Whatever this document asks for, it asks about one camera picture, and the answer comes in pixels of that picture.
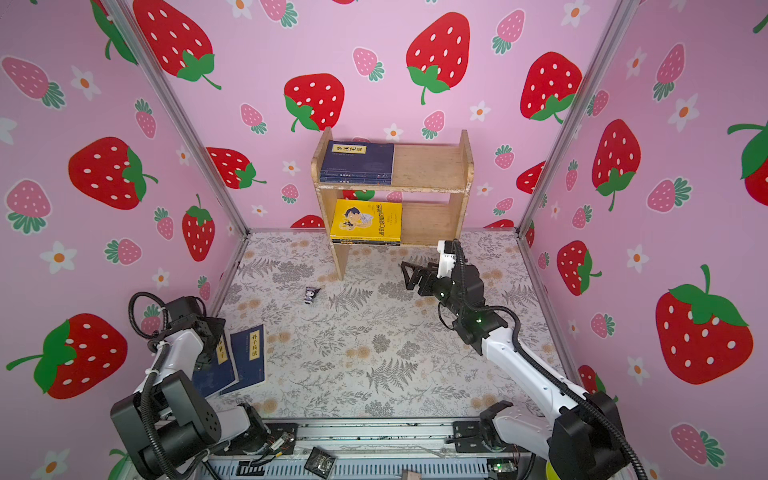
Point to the right aluminium corner post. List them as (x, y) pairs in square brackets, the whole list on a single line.
[(618, 23)]

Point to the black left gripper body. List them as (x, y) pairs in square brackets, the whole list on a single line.
[(215, 327)]

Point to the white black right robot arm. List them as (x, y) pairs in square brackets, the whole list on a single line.
[(528, 372)]

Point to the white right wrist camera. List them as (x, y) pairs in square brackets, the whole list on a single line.
[(447, 258)]

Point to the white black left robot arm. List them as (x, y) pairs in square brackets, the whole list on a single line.
[(174, 396)]

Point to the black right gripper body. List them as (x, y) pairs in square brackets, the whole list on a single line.
[(441, 289)]

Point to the aluminium corner post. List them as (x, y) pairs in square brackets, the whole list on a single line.
[(618, 23), (128, 27)]

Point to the left aluminium corner post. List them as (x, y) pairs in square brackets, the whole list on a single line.
[(128, 27)]

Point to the wooden two-tier shelf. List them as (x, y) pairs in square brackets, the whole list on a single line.
[(418, 168)]

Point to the navy book yellow label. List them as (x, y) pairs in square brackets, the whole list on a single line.
[(357, 180)]

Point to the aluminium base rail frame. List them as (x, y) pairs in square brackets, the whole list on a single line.
[(345, 437)]

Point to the Kuromi toy figurine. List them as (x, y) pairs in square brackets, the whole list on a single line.
[(311, 294)]

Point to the black antler cover book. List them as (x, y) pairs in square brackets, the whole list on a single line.
[(365, 242)]

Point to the yellow cartoon cover book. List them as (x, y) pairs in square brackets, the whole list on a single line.
[(367, 220)]

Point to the small black electronic module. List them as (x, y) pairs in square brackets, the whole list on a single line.
[(320, 463)]

